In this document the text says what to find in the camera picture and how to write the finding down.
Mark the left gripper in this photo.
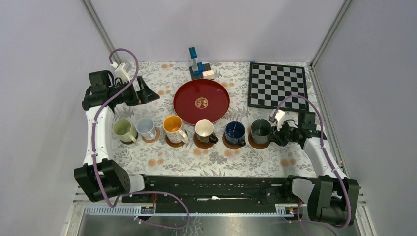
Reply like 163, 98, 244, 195
109, 75, 159, 106

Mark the dark green mug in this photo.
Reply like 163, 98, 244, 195
251, 119, 272, 145

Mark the light blue mug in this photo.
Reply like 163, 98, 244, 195
135, 118, 157, 141

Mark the patterned mug orange inside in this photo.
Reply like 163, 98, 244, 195
163, 116, 189, 144

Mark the light wooden coaster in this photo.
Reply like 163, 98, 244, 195
142, 127, 160, 143

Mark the light green mug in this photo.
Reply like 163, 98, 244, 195
113, 119, 137, 142

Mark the dark blue mug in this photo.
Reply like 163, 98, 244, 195
225, 121, 246, 147

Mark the dark brown wooden coaster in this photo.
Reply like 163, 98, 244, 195
121, 133, 139, 145

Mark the black mug cream inside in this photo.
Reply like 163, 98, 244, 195
195, 119, 219, 144

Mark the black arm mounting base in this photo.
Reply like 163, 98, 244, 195
121, 175, 299, 214

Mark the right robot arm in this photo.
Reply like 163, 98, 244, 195
269, 109, 359, 227

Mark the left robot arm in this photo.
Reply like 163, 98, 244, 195
74, 70, 159, 202

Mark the red round tray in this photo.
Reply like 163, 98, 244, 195
173, 79, 230, 125

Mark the black and white chessboard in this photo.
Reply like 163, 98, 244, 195
247, 62, 308, 109

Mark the blue and black block toy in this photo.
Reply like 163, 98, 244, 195
189, 47, 215, 80

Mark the floral tablecloth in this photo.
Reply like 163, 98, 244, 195
111, 61, 316, 177

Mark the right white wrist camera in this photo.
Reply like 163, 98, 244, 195
269, 109, 286, 131

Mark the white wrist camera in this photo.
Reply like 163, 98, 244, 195
111, 62, 133, 82
269, 109, 286, 131

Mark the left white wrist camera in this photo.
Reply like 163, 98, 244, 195
111, 62, 133, 82

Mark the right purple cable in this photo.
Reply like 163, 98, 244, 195
270, 94, 353, 236

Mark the purple cable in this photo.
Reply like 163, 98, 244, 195
90, 48, 190, 231
270, 94, 353, 236

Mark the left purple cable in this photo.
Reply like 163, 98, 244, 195
90, 48, 190, 231

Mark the aluminium rail frame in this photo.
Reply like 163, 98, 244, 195
65, 184, 379, 236

